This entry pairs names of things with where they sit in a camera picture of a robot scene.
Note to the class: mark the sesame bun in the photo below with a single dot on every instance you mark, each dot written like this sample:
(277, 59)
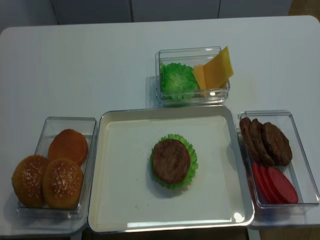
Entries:
(27, 180)
(62, 184)

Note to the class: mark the green lettuce on tray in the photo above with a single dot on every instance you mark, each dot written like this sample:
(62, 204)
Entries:
(193, 163)

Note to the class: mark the left sesame bun top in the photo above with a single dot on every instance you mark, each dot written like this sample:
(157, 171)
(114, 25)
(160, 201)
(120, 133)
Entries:
(27, 180)

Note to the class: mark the white metal tray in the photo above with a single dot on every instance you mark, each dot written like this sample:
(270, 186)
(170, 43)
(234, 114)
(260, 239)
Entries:
(126, 198)

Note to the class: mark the right sesame bun top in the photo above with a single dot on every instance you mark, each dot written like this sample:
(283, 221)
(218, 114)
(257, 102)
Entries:
(62, 184)

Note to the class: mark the middle red tomato slice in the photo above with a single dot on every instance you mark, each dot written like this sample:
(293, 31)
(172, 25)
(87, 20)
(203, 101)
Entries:
(273, 195)

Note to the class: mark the front red tomato slice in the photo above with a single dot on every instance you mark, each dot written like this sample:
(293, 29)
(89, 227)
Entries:
(281, 186)

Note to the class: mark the back red tomato slice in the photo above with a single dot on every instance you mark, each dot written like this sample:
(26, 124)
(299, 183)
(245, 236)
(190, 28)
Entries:
(259, 179)

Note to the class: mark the clear patty tomato container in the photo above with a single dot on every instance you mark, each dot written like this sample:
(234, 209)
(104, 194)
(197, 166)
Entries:
(298, 171)

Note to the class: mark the brown meat patty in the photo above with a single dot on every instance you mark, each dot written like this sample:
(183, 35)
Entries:
(276, 143)
(256, 137)
(244, 125)
(167, 161)

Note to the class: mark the back orange cheese slice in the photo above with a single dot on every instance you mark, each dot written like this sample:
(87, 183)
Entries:
(199, 74)

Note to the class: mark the green lettuce in container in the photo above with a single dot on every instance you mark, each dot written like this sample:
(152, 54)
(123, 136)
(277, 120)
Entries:
(177, 81)

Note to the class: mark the red tomato slice on tray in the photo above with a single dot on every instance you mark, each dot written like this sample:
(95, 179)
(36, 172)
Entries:
(186, 159)

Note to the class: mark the clear bun container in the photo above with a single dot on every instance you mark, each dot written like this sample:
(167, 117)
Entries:
(86, 126)

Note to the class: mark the orange bun bottom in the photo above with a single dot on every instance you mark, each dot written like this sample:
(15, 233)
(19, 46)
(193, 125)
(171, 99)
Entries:
(69, 144)

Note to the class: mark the clear lettuce cheese container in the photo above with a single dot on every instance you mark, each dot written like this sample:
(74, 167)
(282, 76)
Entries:
(189, 57)

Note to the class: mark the front yellow cheese slice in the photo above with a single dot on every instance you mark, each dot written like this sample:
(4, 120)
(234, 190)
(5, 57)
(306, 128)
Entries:
(218, 70)

